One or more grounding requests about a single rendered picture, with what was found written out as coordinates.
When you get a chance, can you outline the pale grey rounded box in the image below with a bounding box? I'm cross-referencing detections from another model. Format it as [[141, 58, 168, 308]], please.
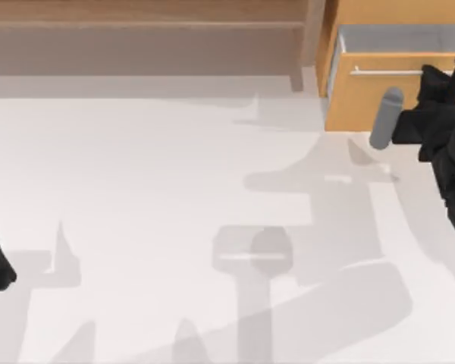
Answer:
[[368, 86, 404, 150]]

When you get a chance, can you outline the grey pierced drawer inside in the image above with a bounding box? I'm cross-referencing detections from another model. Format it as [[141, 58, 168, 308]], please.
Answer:
[[332, 24, 455, 58]]

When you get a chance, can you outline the pale wooden drawer front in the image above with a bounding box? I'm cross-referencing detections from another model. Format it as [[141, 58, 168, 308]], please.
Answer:
[[324, 52, 455, 134]]

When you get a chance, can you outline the pale wooden cupboard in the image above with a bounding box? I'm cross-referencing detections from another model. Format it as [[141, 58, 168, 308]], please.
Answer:
[[315, 0, 455, 100]]

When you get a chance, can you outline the brown wooden open shelf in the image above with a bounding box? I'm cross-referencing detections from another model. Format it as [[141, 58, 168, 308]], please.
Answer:
[[0, 0, 327, 93]]

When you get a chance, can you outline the long metal drawer handle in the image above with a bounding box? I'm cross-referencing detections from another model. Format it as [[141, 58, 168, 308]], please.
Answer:
[[349, 64, 425, 77]]

